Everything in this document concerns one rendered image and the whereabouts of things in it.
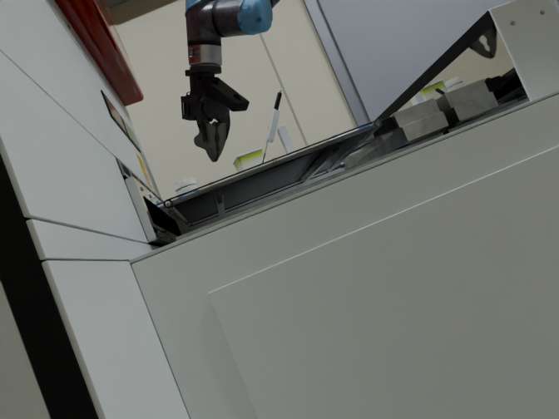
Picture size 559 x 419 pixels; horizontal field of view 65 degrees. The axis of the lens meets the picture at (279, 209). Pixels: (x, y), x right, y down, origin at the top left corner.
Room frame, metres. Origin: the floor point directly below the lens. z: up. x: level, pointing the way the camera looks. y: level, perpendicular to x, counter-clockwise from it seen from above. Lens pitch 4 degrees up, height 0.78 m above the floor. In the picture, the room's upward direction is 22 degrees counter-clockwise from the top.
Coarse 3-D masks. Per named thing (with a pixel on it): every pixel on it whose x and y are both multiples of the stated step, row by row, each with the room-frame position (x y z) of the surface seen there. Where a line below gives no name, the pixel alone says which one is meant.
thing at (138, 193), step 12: (132, 180) 0.60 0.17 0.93; (132, 192) 0.60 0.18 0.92; (144, 192) 0.66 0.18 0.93; (144, 204) 0.61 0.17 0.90; (156, 204) 0.77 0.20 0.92; (144, 216) 0.60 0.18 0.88; (168, 216) 0.92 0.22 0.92; (144, 228) 0.60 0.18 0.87; (156, 228) 0.64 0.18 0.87; (156, 240) 0.62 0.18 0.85; (168, 240) 0.73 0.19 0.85
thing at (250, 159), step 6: (252, 150) 1.17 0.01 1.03; (258, 150) 1.17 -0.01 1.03; (240, 156) 1.16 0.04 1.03; (246, 156) 1.16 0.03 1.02; (252, 156) 1.17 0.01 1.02; (258, 156) 1.17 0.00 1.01; (234, 162) 1.20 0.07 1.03; (240, 162) 1.16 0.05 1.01; (246, 162) 1.16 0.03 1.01; (252, 162) 1.16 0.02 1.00; (258, 162) 1.17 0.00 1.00; (240, 168) 1.17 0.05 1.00; (246, 168) 1.16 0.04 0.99
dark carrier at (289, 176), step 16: (352, 144) 0.80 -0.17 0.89; (304, 160) 0.77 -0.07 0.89; (336, 160) 0.95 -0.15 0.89; (256, 176) 0.73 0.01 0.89; (272, 176) 0.80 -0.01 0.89; (288, 176) 0.89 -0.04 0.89; (224, 192) 0.75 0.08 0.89; (240, 192) 0.83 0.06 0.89; (256, 192) 0.93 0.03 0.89; (176, 208) 0.72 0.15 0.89; (192, 208) 0.78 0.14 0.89; (208, 208) 0.87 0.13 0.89
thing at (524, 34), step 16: (528, 0) 0.58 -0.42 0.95; (544, 0) 0.59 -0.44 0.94; (496, 16) 0.58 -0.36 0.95; (512, 16) 0.58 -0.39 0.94; (528, 16) 0.58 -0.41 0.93; (544, 16) 0.59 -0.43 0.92; (512, 32) 0.58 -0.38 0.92; (528, 32) 0.58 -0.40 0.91; (544, 32) 0.58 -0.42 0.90; (512, 48) 0.58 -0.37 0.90; (528, 48) 0.58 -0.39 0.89; (544, 48) 0.58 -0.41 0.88; (432, 64) 0.74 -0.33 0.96; (528, 64) 0.58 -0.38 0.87; (544, 64) 0.58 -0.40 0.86; (528, 80) 0.58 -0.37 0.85; (544, 80) 0.58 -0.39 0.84; (528, 96) 0.58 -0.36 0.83
